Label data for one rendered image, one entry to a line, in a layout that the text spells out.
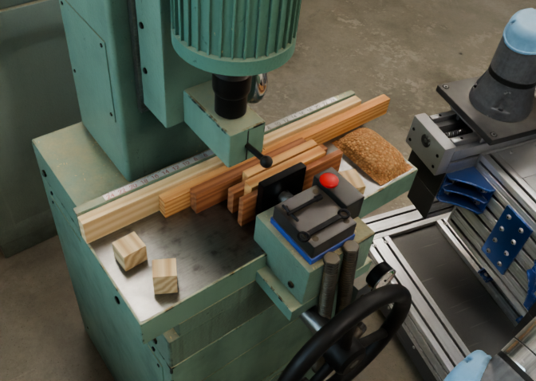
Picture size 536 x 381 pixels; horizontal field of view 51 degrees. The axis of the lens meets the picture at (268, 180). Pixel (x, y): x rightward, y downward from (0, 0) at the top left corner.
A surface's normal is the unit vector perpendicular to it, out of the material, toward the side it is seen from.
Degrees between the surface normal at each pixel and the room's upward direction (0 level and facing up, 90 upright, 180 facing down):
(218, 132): 90
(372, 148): 21
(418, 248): 0
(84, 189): 0
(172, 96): 90
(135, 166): 90
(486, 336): 0
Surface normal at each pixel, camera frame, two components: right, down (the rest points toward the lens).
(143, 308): 0.09, -0.69
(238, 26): 0.06, 0.72
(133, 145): 0.60, 0.61
